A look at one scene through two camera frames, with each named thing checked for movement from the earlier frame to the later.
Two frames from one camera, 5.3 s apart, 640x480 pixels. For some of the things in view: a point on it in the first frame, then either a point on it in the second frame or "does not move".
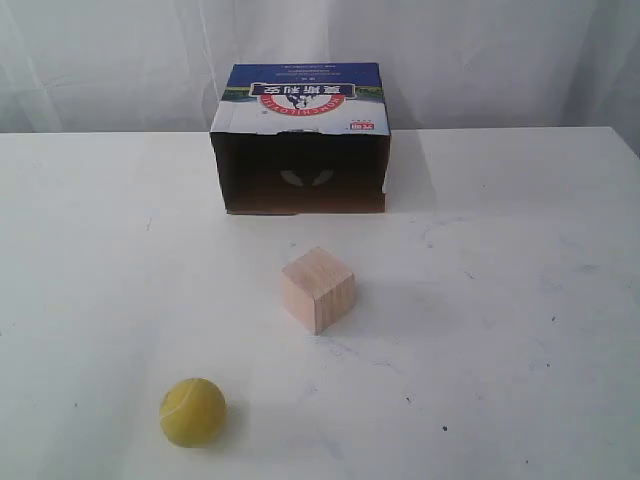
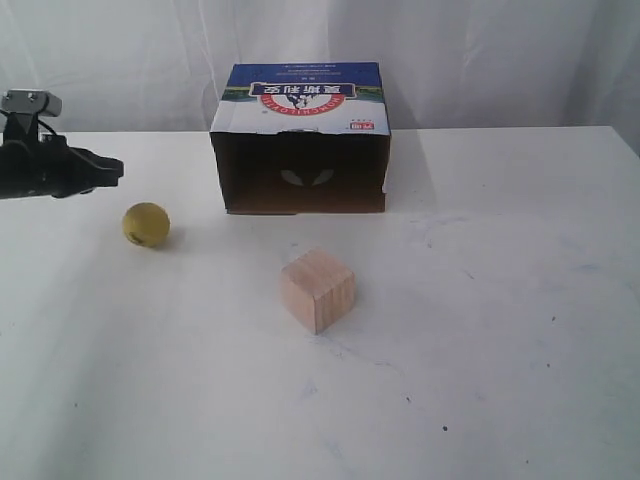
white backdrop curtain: (158, 66) does not move
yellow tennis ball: (194, 412) -> (146, 224)
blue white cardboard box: (302, 138) does not move
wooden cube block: (317, 290) does not move
